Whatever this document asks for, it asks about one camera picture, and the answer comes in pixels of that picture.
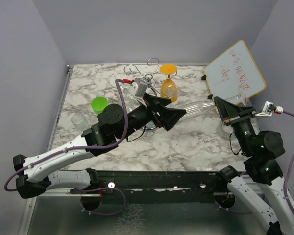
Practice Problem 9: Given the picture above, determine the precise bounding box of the green plastic wine glass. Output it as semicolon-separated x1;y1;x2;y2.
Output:
91;96;109;115

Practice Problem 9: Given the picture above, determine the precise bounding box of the orange plastic wine glass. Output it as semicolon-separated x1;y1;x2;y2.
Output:
160;64;179;102

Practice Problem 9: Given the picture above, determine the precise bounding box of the clear tape roll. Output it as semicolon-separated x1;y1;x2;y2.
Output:
216;121;233;140

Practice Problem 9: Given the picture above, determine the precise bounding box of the chrome wine glass rack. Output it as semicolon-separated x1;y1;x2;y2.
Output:
123;57;167;133

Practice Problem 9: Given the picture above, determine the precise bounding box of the whiteboard with yellow frame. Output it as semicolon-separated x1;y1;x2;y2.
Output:
204;40;267;104

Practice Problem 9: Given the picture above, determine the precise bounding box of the black front table rail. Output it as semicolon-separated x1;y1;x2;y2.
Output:
44;170;238;205

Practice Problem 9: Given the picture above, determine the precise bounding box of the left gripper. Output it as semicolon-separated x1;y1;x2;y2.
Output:
118;92;187;141

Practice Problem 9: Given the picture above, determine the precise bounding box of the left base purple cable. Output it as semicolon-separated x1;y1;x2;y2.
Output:
80;187;127;216

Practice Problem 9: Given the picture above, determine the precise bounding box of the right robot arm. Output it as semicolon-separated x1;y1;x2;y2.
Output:
214;96;294;235

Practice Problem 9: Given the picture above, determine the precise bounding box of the clear wine glass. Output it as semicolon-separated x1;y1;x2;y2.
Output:
71;113;89;131
120;83;137;113
177;85;251;121
161;83;179;99

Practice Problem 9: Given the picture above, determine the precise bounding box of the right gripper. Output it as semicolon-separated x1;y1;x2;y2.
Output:
213;96;256;154

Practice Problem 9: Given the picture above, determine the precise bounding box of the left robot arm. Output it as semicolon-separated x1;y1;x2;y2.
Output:
13;94;186;199

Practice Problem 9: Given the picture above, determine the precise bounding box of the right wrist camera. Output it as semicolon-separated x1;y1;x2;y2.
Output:
255;101;284;118

